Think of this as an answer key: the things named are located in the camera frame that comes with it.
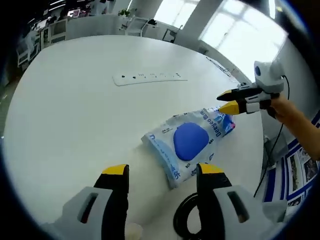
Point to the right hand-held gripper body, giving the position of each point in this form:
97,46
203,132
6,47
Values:
271,80

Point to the blue white wall posters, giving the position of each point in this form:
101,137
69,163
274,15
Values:
297,170

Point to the dark office chair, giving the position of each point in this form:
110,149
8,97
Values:
172,35

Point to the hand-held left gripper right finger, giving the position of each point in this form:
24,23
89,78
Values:
210,200

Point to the bright window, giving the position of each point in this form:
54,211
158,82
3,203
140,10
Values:
180,12
240,35

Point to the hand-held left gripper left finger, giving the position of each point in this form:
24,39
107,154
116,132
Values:
112,200

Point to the grey mesh office chair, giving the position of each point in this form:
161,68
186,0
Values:
275,211

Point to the person's right hand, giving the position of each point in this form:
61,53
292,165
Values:
283,108

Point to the green potted plant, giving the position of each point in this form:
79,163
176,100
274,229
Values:
125,11

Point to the blue wet wipes packet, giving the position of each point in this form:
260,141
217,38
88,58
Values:
187,142

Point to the white table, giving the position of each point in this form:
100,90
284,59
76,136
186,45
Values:
75,125

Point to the white power strip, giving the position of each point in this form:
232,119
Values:
150,78

